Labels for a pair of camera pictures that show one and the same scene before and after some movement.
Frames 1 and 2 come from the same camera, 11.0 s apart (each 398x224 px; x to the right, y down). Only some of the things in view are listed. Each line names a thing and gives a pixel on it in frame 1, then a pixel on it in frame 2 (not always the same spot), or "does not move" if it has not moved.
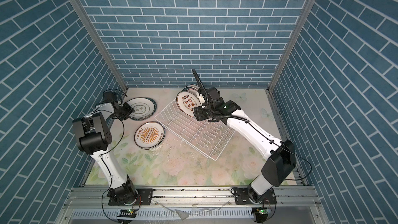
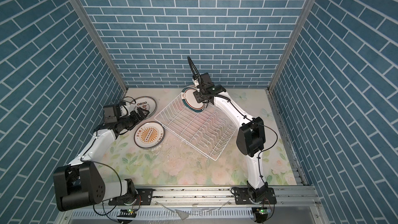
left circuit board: [127, 213] does not move
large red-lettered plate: [186, 101] -> [145, 102]
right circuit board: [261, 213] does not move
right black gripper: [199, 113] -> [197, 94]
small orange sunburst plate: [149, 135] does not move
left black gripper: [128, 109] -> [137, 119]
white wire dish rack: [209, 138] does not move
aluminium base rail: [295, 205] does not move
